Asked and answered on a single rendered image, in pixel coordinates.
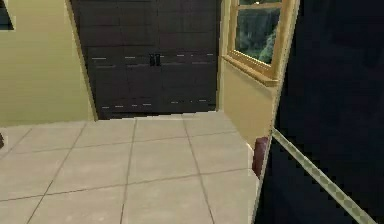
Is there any dark wooden cupboard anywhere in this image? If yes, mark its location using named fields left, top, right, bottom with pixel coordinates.
left=69, top=0, right=223, bottom=120

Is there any dark red box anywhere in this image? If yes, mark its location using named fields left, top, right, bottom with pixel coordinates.
left=251, top=136, right=270, bottom=178

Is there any wooden framed window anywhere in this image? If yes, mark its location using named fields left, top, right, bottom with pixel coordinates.
left=221, top=0, right=300, bottom=88

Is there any black fridge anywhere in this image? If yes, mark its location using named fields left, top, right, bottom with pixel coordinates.
left=251, top=0, right=384, bottom=224

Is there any dark framed picture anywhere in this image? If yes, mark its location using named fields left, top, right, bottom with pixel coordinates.
left=0, top=0, right=15, bottom=32

